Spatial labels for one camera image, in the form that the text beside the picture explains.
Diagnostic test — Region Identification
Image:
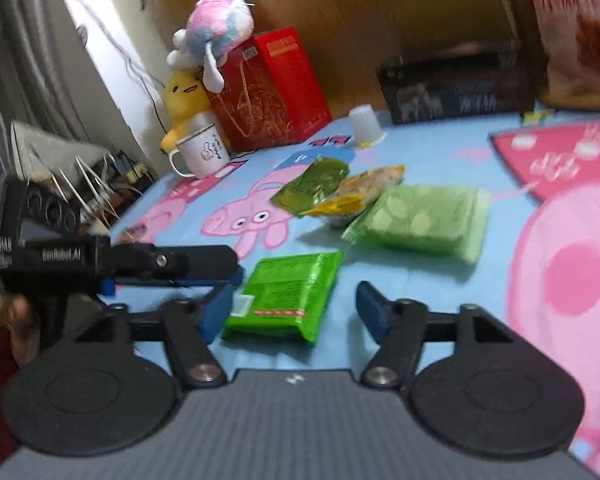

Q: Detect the pastel plush toy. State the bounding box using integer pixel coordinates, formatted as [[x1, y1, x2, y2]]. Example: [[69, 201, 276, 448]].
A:
[[167, 0, 257, 94]]

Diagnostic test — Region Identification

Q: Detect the bright green snack packet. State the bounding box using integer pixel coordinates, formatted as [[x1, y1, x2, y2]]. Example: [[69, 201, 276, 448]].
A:
[[222, 251, 345, 346]]

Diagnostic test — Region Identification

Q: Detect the grey cloth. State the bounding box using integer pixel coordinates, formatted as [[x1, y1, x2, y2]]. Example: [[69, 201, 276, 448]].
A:
[[10, 120, 112, 187]]

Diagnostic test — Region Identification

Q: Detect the white enamel mug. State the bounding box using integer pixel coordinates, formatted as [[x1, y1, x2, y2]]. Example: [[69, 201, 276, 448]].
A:
[[169, 122, 232, 180]]

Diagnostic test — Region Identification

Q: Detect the yellow duck plush toy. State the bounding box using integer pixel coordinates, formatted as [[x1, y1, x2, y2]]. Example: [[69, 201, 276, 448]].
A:
[[160, 70, 216, 154]]

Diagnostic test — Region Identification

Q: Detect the red gift box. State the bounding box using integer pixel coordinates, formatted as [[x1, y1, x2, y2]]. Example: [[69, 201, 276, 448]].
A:
[[202, 26, 334, 154]]

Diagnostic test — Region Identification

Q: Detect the blue cartoon printed blanket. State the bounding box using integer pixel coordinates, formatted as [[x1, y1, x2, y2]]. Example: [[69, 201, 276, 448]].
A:
[[95, 105, 600, 479]]

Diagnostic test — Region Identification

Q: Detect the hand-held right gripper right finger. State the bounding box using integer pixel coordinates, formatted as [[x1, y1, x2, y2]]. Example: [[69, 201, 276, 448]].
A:
[[356, 281, 518, 390]]

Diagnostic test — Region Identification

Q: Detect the dark green snack packet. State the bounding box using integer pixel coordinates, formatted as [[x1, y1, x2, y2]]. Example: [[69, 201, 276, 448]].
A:
[[270, 156, 351, 219]]

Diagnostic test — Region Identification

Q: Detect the black cardboard box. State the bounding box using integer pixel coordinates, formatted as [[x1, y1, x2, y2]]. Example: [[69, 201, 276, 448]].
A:
[[376, 50, 537, 127]]

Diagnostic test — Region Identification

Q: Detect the thin wall cable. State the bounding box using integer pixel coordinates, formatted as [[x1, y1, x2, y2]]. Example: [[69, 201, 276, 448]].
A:
[[60, 0, 167, 127]]

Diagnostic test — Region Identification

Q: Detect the large pink snack bag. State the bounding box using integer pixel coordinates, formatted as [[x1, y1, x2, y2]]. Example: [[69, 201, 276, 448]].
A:
[[510, 0, 600, 112]]

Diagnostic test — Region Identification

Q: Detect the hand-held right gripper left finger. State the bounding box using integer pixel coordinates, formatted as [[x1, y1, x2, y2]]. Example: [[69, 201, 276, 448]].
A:
[[82, 282, 237, 391]]

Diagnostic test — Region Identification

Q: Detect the white plastic cup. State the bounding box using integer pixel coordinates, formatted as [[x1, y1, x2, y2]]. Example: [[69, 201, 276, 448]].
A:
[[349, 104, 387, 149]]

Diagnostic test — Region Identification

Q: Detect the yellow snack packet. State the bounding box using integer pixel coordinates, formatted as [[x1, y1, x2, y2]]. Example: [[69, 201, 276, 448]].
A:
[[310, 164, 407, 229]]

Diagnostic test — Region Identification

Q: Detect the wood-grain wall sheet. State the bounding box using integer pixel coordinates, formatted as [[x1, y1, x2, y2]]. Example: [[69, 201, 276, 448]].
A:
[[145, 0, 546, 112]]

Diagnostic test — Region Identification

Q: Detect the light green dotted snack packet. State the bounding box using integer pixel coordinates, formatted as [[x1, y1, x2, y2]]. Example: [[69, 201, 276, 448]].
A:
[[341, 184, 492, 266]]

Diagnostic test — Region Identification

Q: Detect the person's left hand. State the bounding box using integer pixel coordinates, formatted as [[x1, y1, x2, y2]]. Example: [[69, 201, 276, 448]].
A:
[[2, 295, 43, 367]]

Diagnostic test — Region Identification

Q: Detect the grey curtain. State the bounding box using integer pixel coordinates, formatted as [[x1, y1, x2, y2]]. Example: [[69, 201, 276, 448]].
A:
[[0, 0, 111, 201]]

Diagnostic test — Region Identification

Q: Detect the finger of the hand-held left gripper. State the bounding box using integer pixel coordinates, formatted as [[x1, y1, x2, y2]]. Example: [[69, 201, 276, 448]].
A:
[[107, 244, 244, 295]]

